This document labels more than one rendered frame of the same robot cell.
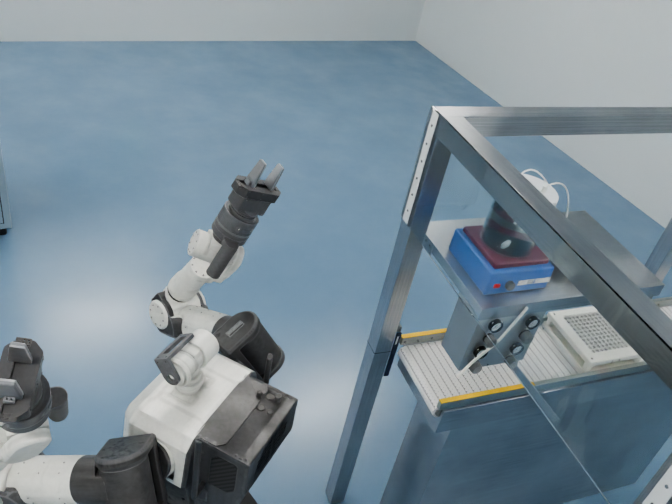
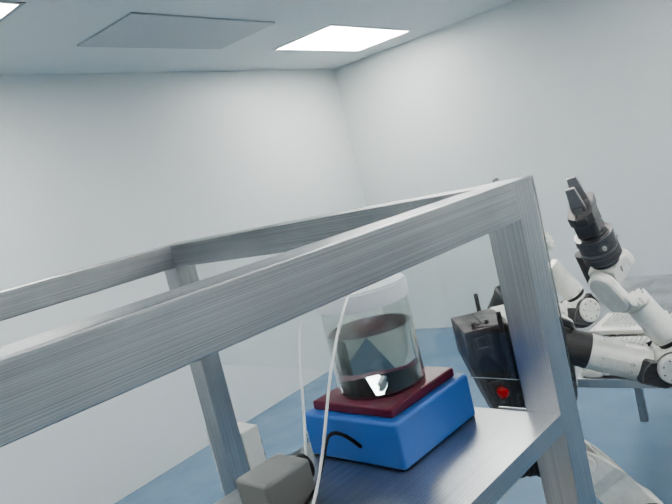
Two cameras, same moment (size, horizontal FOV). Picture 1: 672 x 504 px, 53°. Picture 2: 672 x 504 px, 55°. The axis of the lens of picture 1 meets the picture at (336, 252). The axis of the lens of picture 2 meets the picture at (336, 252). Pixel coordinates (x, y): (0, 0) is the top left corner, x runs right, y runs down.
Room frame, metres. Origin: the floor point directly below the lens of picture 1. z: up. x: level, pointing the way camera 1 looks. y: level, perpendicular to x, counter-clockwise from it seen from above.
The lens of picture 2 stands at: (2.50, -0.77, 1.77)
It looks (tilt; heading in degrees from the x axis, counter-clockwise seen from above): 6 degrees down; 163
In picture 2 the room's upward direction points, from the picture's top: 14 degrees counter-clockwise
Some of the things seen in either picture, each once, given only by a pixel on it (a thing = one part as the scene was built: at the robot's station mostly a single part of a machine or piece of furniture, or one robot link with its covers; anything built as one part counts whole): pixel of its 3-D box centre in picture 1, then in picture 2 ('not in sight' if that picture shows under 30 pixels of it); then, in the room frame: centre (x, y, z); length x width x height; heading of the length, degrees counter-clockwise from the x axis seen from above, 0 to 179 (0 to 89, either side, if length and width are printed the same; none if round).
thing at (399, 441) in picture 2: not in sight; (385, 409); (1.52, -0.44, 1.38); 0.21 x 0.20 x 0.09; 28
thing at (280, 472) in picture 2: not in sight; (281, 484); (1.61, -0.65, 1.36); 0.10 x 0.07 x 0.06; 118
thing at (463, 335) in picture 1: (493, 326); not in sight; (1.43, -0.47, 1.20); 0.22 x 0.11 x 0.20; 118
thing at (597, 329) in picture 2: not in sight; (628, 322); (0.35, 1.07, 0.91); 0.25 x 0.24 x 0.02; 31
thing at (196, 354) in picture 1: (191, 360); not in sight; (0.94, 0.24, 1.35); 0.10 x 0.07 x 0.09; 162
